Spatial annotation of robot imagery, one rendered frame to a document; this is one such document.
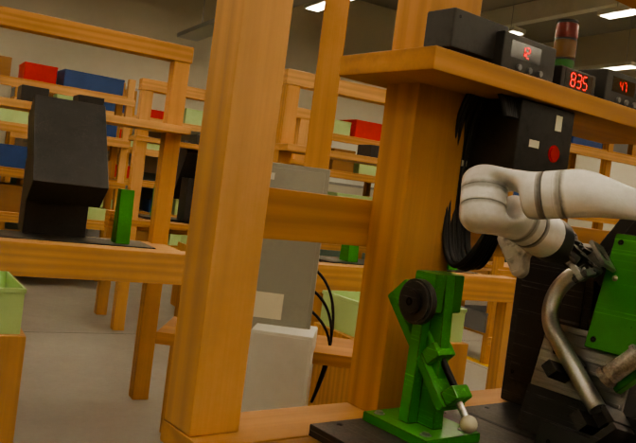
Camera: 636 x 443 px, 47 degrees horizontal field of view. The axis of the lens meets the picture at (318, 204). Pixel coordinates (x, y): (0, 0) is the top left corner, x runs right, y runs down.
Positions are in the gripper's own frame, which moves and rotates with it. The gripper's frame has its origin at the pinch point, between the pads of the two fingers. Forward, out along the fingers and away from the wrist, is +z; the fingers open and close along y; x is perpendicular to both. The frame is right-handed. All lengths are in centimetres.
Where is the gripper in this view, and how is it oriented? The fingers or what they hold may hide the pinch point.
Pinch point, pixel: (589, 261)
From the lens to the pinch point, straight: 139.2
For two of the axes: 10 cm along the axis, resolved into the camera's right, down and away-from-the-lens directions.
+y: -1.7, -7.4, 6.5
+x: -6.6, 5.8, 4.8
